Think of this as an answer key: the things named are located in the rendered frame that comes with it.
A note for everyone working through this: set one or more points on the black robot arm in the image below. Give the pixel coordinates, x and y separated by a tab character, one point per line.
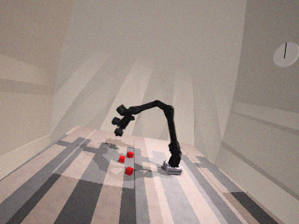
174	147

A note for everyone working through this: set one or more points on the red cube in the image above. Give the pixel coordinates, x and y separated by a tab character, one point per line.
122	159
129	171
130	155

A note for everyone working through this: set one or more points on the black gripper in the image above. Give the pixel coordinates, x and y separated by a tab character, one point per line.
122	126

